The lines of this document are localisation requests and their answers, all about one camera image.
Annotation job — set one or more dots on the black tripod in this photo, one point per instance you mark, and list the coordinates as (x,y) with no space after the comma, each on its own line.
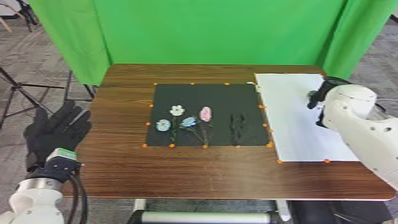
(20,88)

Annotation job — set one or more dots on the dark mat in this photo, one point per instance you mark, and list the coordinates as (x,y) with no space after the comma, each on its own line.
(224,100)

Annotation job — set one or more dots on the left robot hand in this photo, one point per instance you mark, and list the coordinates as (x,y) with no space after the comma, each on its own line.
(56,133)

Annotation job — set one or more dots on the pale blue flower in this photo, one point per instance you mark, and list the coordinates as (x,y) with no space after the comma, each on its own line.
(162,125)

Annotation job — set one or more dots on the white flower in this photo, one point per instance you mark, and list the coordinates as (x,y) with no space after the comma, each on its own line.
(176,110)

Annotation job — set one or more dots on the pink flower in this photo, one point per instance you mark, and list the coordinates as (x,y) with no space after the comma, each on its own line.
(205,114)

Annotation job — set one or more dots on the pale grey bar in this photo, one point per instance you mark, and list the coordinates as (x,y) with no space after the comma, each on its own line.
(207,218)

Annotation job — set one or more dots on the white sheet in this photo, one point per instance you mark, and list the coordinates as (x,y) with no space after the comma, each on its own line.
(290,113)

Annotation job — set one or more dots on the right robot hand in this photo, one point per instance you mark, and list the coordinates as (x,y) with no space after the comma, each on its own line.
(320,95)

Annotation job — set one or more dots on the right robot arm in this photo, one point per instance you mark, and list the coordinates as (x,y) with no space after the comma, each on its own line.
(366,126)

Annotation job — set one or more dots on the green sprig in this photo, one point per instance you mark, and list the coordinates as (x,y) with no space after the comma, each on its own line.
(233,128)
(242,125)

